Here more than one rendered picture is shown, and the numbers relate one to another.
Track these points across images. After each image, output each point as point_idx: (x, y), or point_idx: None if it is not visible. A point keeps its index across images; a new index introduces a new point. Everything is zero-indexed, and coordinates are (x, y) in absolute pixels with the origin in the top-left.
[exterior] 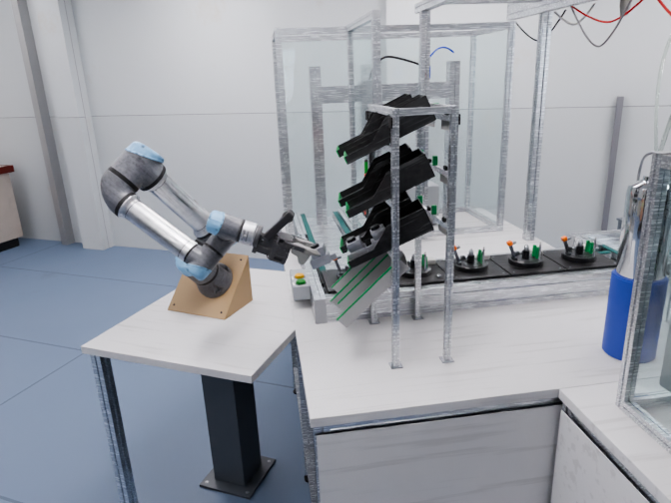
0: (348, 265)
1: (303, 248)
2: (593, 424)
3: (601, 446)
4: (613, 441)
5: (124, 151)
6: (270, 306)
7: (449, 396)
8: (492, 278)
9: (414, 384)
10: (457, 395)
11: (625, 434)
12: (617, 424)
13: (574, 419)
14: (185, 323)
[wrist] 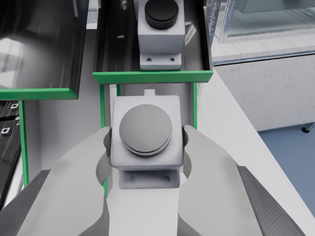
0: (210, 78)
1: (251, 173)
2: (241, 54)
3: (240, 62)
4: (255, 51)
5: None
6: None
7: (233, 107)
8: None
9: (220, 129)
10: (230, 102)
11: (247, 47)
12: (238, 47)
13: (217, 65)
14: None
